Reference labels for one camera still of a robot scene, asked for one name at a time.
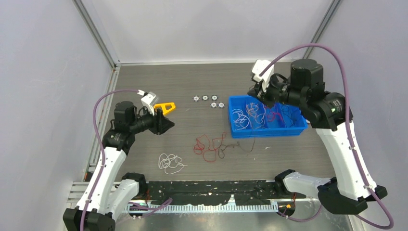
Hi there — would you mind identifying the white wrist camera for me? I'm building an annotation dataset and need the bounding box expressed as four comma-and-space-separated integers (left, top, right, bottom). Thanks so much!
251, 59, 274, 92
137, 90, 159, 116

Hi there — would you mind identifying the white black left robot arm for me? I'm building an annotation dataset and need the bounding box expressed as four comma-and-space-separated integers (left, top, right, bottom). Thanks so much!
63, 101, 175, 231

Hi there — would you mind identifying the yellow plastic tool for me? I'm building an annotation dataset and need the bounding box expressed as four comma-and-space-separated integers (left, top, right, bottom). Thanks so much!
154, 102, 176, 116

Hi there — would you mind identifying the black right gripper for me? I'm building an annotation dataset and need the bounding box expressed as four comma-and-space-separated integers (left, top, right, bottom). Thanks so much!
247, 74, 305, 109

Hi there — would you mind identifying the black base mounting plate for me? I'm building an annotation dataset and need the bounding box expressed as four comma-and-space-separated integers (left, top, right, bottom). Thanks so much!
116, 180, 306, 206

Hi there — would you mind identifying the red wire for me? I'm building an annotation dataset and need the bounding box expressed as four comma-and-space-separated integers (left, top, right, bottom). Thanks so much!
265, 106, 286, 125
193, 132, 228, 163

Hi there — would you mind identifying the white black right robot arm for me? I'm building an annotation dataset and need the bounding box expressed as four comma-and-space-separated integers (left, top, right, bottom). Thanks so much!
248, 59, 388, 215

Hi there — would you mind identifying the blue plastic divided tray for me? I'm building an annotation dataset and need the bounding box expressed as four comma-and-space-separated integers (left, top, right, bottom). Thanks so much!
228, 95, 308, 138

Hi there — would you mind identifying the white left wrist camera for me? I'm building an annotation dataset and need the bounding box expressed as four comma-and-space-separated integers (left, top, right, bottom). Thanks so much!
137, 90, 159, 116

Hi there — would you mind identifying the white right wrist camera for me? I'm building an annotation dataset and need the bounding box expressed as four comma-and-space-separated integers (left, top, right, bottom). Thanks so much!
251, 59, 274, 92

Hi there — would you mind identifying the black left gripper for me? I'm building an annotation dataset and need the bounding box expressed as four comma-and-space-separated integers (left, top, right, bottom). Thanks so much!
129, 104, 174, 135

